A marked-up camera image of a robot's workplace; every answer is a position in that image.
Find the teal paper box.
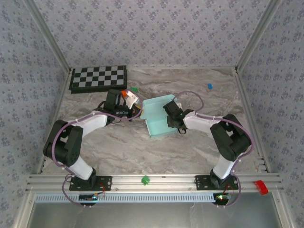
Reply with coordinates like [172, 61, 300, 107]
[142, 94, 181, 139]

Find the black and white chessboard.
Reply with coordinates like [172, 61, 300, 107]
[68, 65, 128, 95]

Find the grey metal panel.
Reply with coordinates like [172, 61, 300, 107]
[29, 201, 285, 228]

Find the red plastic object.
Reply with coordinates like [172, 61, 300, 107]
[253, 180, 269, 196]

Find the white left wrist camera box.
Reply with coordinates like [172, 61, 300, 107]
[123, 91, 141, 112]

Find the aluminium side rail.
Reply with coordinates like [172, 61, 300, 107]
[232, 68, 272, 173]
[35, 68, 72, 175]

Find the aluminium mounting rail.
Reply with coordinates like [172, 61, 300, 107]
[25, 173, 285, 193]

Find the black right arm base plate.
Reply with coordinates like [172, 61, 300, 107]
[195, 175, 239, 191]

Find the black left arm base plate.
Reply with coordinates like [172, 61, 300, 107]
[69, 175, 113, 191]

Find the thin red wire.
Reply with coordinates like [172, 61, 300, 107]
[223, 183, 235, 198]
[97, 182, 107, 197]

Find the slotted grey cable duct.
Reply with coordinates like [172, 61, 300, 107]
[35, 192, 217, 204]

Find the aluminium frame post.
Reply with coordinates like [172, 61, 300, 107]
[234, 0, 284, 73]
[23, 0, 72, 73]

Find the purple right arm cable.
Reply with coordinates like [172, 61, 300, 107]
[175, 91, 256, 209]

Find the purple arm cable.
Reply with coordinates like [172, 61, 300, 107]
[175, 91, 256, 209]
[51, 89, 144, 209]

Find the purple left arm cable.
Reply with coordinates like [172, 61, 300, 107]
[51, 89, 144, 209]

